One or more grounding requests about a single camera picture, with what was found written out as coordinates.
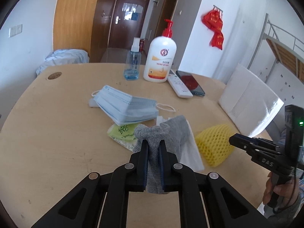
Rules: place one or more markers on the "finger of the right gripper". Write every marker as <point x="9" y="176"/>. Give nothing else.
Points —
<point x="248" y="143"/>

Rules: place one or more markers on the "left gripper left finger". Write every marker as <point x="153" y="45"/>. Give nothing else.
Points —
<point x="100" y="200"/>

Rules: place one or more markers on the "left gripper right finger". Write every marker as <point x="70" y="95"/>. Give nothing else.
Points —
<point x="205" y="200"/>

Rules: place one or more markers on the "yellow foam fruit net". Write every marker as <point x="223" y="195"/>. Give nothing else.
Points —
<point x="213" y="144"/>

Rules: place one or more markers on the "white tissue cloth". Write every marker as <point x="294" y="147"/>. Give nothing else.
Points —
<point x="180" y="141"/>

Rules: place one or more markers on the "blue surgical face mask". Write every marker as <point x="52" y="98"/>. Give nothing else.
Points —
<point x="125" y="109"/>

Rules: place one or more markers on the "person's right hand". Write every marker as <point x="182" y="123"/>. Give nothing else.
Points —
<point x="289" y="191"/>

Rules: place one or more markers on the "white styrofoam box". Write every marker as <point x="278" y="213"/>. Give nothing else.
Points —
<point x="249" y="102"/>

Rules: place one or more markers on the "green wet wipes packet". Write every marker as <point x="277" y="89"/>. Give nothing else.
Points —
<point x="124" y="135"/>

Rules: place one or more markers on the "black smartphone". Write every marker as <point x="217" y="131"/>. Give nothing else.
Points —
<point x="191" y="83"/>

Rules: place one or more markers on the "white remote control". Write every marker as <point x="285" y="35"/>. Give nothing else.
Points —
<point x="178" y="86"/>

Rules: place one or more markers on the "white lotion pump bottle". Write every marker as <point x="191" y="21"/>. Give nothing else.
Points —
<point x="160" y="56"/>

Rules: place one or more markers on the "red hanging cloth bags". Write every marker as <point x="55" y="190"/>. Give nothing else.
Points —
<point x="213" y="21"/>

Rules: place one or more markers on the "blue spray bottle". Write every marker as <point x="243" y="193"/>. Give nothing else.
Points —
<point x="133" y="61"/>

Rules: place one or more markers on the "red fire extinguisher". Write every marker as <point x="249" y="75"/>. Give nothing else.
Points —
<point x="142" y="41"/>

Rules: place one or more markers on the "light blue bedding bundle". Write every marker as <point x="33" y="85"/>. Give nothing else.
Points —
<point x="63" y="57"/>

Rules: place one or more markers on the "dark brown entrance door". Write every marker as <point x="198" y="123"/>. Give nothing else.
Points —
<point x="127" y="22"/>

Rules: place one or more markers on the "wooden wardrobe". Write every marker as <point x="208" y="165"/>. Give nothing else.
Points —
<point x="83" y="24"/>

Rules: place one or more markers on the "metal bunk bed frame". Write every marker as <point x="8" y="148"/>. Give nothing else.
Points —
<point x="283" y="54"/>

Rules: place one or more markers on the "white wall outlet plate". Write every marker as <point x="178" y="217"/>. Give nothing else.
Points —
<point x="15" y="30"/>

